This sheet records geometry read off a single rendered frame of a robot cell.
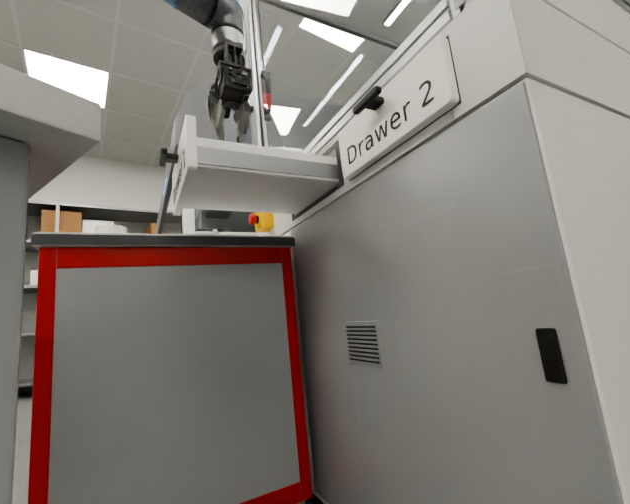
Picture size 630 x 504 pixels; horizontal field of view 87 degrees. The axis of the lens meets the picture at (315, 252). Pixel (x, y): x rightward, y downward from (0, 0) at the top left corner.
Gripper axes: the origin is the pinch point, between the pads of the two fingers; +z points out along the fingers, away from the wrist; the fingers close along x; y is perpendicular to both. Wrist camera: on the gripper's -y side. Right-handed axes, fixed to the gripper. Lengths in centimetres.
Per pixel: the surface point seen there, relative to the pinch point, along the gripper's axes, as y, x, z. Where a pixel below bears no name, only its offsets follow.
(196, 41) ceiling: -177, 22, -187
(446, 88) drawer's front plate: 40.8, 20.8, 10.0
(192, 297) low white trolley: -15.9, -6.6, 33.8
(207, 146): 7.9, -6.6, 6.8
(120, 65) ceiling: -227, -33, -186
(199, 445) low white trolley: -16, -6, 67
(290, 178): 7.0, 10.9, 10.9
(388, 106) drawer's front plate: 29.0, 20.8, 5.3
